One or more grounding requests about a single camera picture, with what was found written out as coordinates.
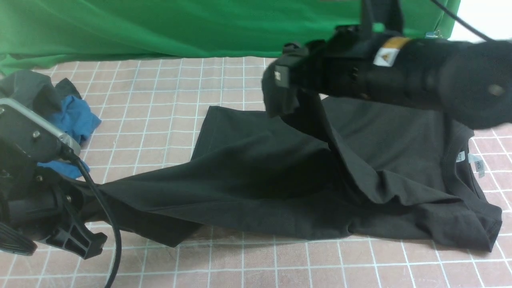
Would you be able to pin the dark teal-gray garment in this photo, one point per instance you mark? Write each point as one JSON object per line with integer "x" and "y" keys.
{"x": 36, "y": 91}

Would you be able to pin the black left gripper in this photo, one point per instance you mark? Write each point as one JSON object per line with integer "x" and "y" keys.
{"x": 38, "y": 205}

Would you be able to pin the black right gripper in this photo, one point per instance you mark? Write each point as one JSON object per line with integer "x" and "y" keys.
{"x": 333, "y": 67}

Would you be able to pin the dark gray long-sleeve top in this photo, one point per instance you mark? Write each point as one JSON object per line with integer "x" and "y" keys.
{"x": 392, "y": 173}

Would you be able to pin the blue garment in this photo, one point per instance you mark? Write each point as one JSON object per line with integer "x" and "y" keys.
{"x": 78, "y": 121}

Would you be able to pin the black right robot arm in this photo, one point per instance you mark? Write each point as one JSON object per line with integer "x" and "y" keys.
{"x": 374, "y": 61}

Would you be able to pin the green backdrop cloth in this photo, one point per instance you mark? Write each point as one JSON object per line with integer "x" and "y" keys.
{"x": 43, "y": 33}

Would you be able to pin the blue binder clip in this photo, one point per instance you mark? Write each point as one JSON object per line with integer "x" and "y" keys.
{"x": 433, "y": 35}

